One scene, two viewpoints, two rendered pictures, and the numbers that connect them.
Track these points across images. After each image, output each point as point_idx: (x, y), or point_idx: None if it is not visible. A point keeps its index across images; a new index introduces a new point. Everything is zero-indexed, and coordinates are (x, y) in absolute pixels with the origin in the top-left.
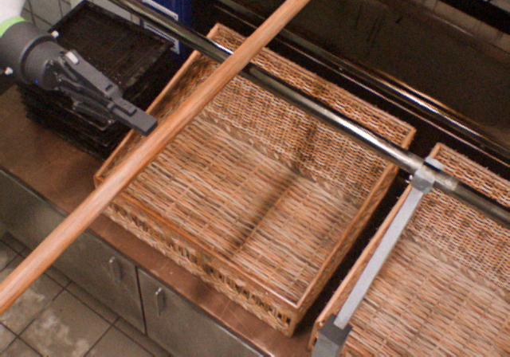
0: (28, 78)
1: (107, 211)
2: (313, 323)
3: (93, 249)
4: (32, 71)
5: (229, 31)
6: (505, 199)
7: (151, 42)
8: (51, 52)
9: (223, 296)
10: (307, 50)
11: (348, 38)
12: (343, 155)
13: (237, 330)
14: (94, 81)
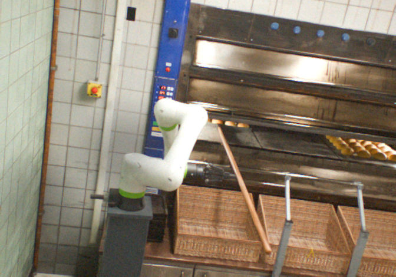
0: (197, 175)
1: (177, 251)
2: (258, 258)
3: (170, 276)
4: (199, 171)
5: (182, 185)
6: (283, 203)
7: (157, 197)
8: (201, 166)
9: (230, 260)
10: (209, 183)
11: (225, 171)
12: (230, 213)
13: (243, 266)
14: (218, 168)
